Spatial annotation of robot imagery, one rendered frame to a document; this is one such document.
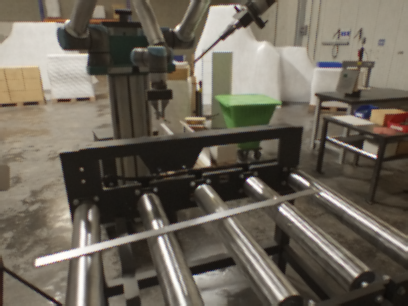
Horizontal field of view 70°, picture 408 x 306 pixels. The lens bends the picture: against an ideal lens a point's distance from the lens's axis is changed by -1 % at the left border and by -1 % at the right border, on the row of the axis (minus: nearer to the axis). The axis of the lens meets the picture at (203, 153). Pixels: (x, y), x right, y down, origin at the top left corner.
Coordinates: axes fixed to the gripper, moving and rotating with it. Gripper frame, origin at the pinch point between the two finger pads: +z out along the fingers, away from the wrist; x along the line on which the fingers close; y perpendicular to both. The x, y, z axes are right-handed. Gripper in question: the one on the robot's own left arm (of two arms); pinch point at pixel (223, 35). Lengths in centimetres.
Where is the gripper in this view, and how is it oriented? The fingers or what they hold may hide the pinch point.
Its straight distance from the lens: 142.2
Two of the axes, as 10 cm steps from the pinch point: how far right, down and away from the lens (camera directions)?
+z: -7.5, 6.1, 2.4
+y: -6.4, -6.1, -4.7
